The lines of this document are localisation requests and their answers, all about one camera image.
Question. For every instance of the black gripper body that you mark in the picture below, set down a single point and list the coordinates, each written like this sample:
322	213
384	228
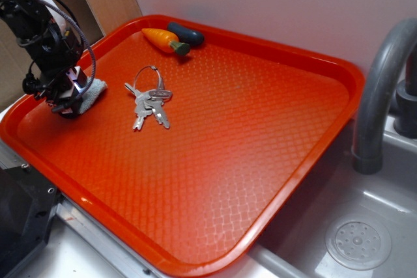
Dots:
56	54

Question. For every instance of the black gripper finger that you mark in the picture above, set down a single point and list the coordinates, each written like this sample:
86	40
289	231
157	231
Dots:
66	104

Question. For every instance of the light blue cloth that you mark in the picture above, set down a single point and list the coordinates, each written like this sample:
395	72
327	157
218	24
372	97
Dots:
95	90

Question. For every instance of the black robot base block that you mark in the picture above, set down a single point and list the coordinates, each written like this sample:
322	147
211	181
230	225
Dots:
28	206

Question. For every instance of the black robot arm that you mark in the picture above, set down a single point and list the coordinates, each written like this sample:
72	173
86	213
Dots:
28	18

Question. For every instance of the orange toy carrot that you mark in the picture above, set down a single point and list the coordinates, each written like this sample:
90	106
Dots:
166	41

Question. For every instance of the red plastic tray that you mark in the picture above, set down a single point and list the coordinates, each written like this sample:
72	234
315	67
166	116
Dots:
249	118

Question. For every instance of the dark grey curved toy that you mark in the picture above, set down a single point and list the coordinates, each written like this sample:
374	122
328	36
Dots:
186	35

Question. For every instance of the grey plastic sink basin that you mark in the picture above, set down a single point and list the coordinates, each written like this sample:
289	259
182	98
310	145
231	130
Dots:
293	245

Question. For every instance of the grey curved faucet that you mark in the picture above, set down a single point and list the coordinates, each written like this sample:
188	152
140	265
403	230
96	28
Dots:
378	97

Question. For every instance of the round sink drain strainer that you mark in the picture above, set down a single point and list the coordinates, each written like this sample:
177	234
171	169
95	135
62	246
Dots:
358	242

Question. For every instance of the silver key bunch on ring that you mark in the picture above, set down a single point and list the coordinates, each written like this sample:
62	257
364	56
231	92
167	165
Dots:
150	102

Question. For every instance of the dark grey faucet handle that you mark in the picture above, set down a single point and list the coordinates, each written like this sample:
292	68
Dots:
405	95

